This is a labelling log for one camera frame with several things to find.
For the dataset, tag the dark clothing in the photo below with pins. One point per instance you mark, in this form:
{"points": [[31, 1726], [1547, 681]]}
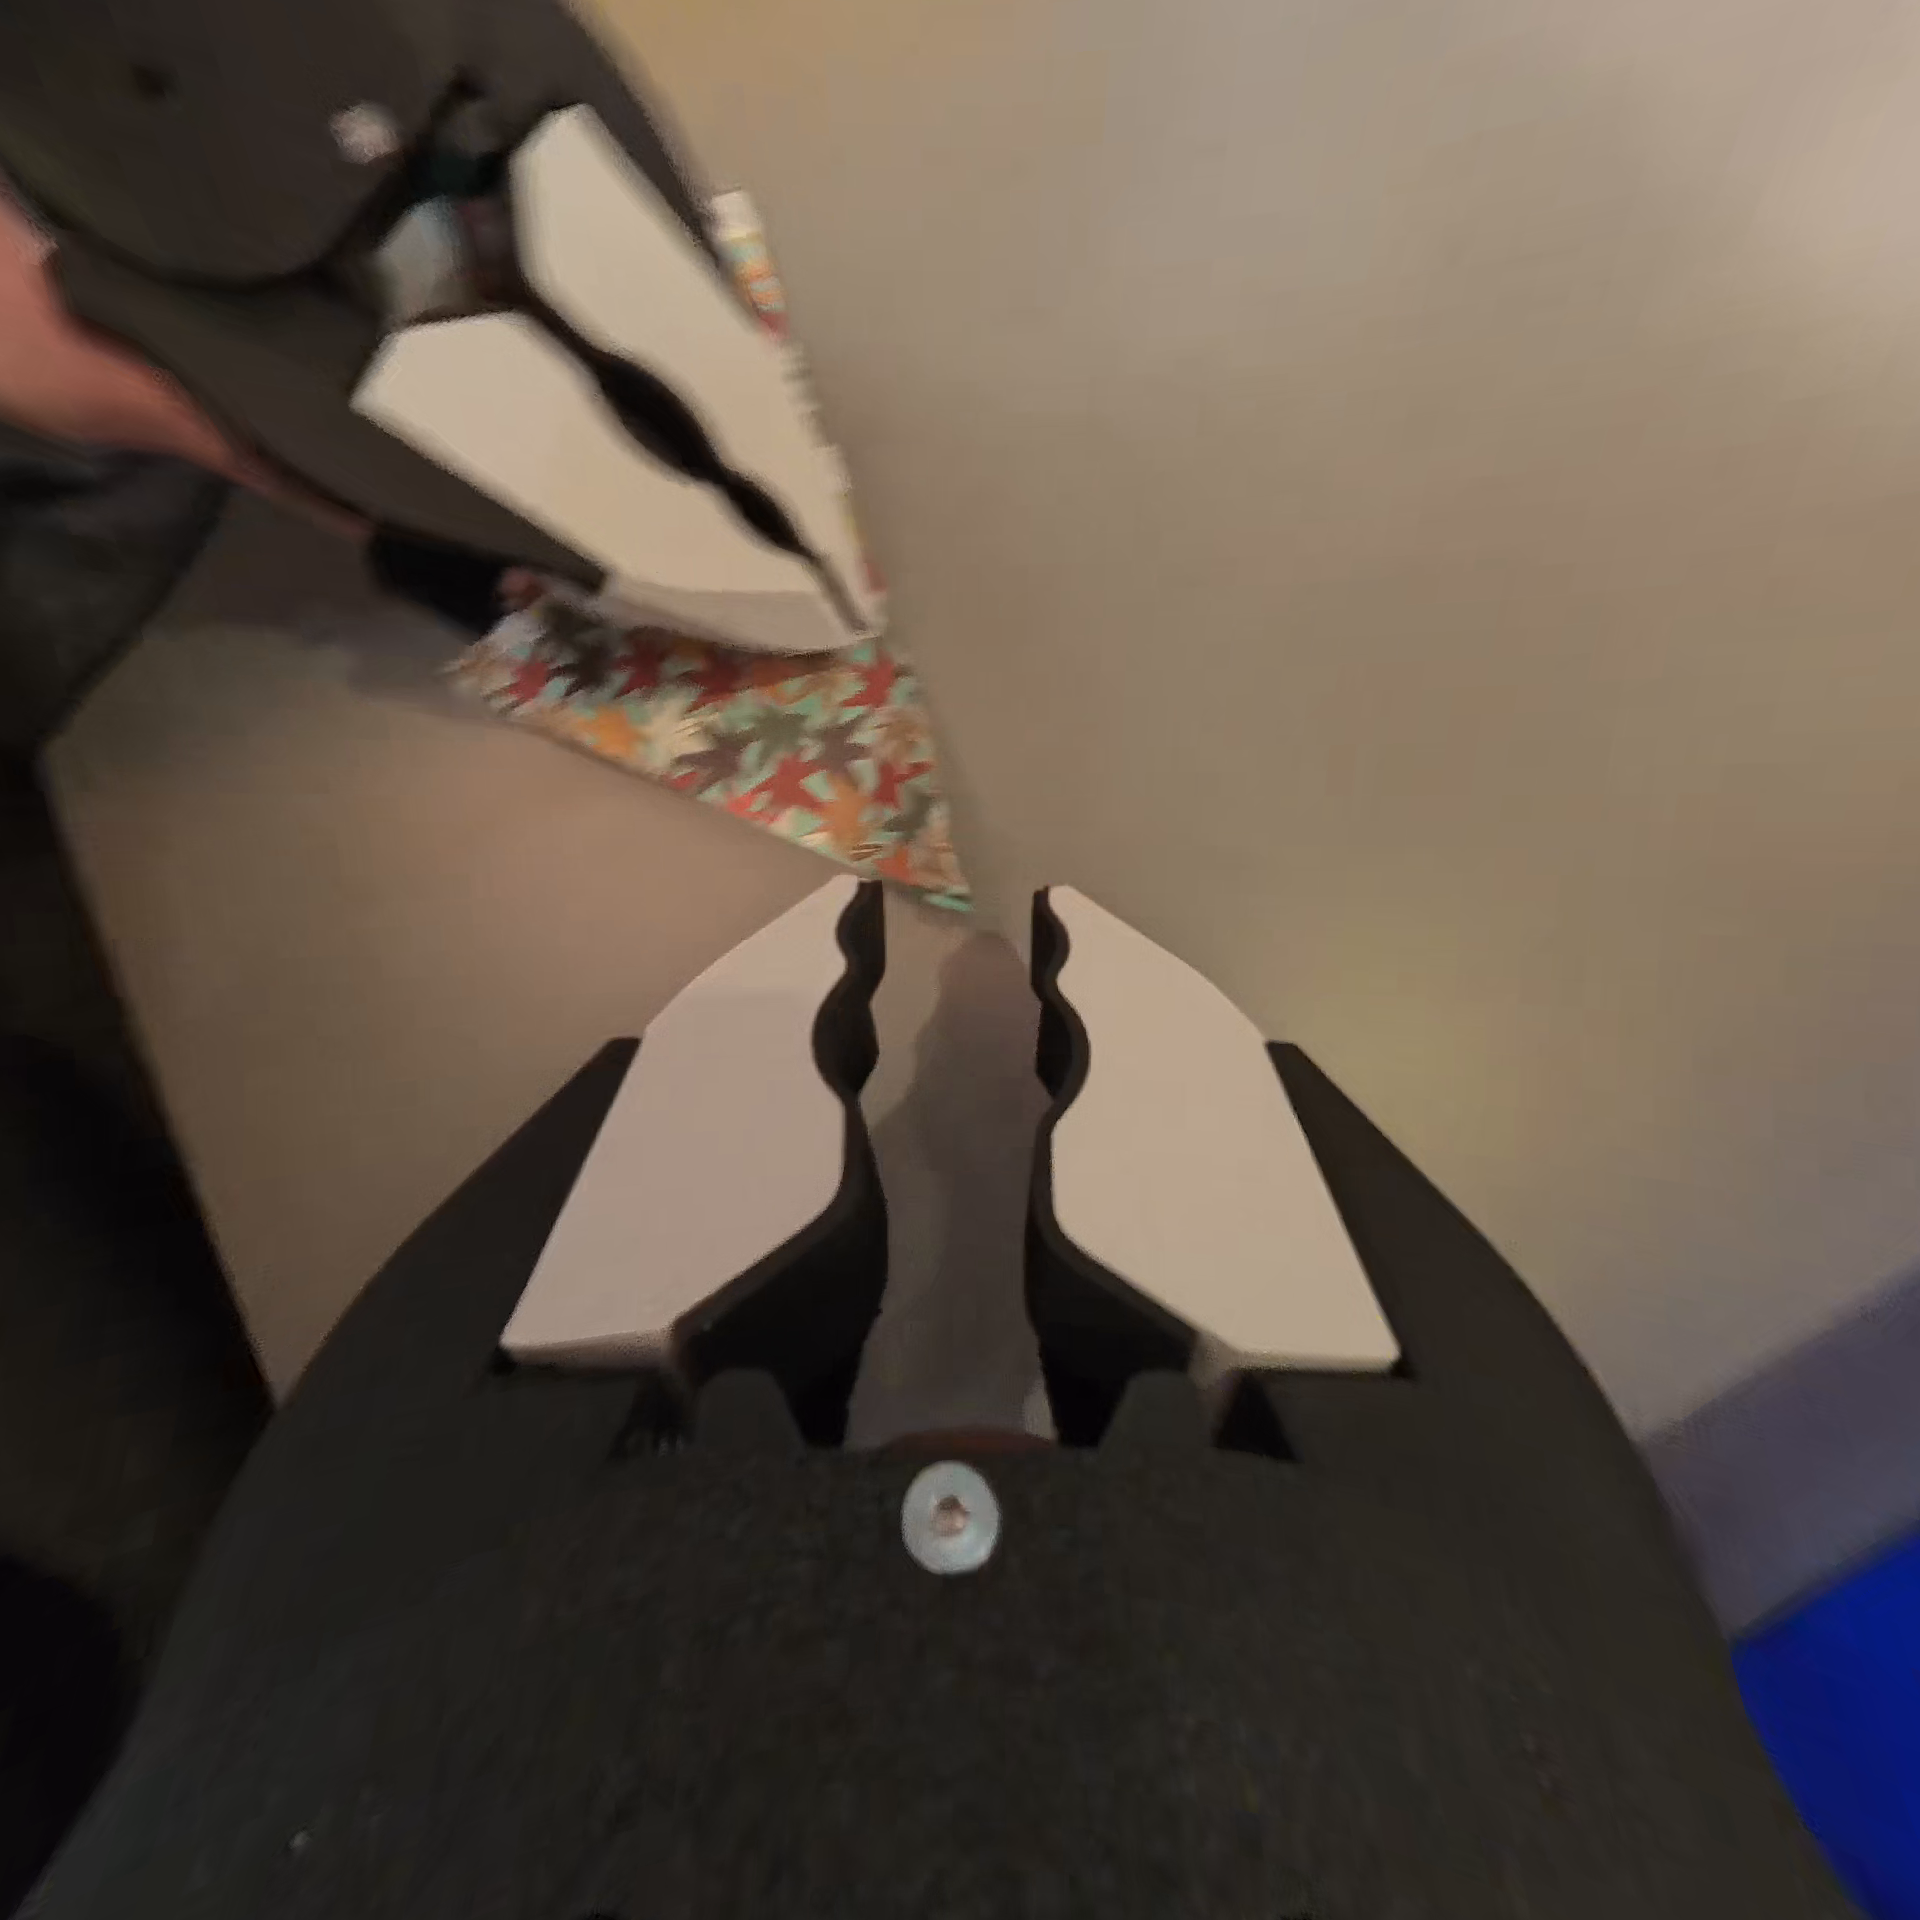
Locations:
{"points": [[90, 586]]}

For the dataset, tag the person's left hand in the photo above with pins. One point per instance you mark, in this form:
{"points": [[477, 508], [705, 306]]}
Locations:
{"points": [[106, 377]]}

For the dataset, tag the blue plastic box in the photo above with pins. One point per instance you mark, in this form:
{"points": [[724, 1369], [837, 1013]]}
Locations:
{"points": [[1828, 1740]]}

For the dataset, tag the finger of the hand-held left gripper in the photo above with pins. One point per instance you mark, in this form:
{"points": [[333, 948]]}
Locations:
{"points": [[661, 271], [509, 436]]}

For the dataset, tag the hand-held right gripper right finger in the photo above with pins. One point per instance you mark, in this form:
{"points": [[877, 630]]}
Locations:
{"points": [[1200, 1172]]}

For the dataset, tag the leaf-patterned origami paper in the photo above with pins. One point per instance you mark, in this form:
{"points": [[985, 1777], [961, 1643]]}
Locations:
{"points": [[779, 750]]}

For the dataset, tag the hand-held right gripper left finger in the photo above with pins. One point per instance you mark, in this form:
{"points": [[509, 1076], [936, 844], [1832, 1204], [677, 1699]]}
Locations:
{"points": [[705, 1156]]}

